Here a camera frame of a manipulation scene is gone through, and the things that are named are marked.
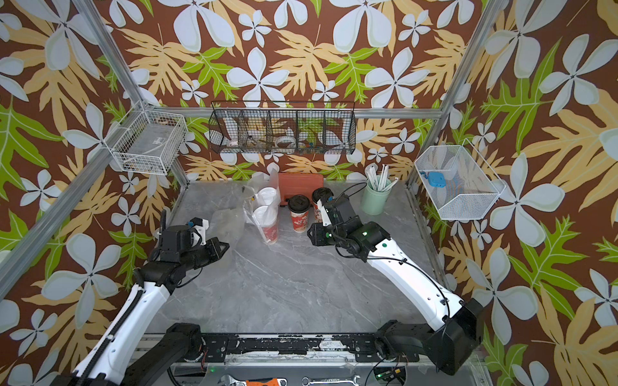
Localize blue object in basket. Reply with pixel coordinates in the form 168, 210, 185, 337
421, 171, 447, 188

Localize black wire basket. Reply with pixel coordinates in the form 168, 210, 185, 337
206, 101, 357, 155

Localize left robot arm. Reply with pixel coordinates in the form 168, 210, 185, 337
52, 218, 230, 385

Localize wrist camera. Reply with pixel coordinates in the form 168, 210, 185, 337
187, 217, 209, 247
317, 197, 332, 227

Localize green straw holder cup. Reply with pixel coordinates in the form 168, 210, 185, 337
360, 180, 391, 216

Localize white mesh basket right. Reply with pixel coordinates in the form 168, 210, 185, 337
415, 145, 506, 222

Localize white wire basket left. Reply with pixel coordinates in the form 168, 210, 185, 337
106, 102, 188, 175

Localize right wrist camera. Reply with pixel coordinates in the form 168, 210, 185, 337
317, 197, 332, 227

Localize black mounting rail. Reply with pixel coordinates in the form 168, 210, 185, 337
202, 333, 424, 364

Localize red plastic tool case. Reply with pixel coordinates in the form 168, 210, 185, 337
278, 173, 324, 201

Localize clear plastic carrier bag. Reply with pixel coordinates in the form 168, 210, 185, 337
241, 169, 282, 244

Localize orange adjustable wrench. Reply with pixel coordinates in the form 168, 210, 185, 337
217, 374, 288, 386

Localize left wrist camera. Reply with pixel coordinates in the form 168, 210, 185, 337
187, 217, 209, 247

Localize silver spanner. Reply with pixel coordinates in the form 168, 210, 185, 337
301, 375, 360, 386

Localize black lid red cup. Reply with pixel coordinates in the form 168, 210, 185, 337
287, 195, 312, 233
312, 187, 333, 222

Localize white lid red cup front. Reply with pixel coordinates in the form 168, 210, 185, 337
255, 187, 278, 206

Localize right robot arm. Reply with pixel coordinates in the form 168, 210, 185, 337
307, 194, 484, 376

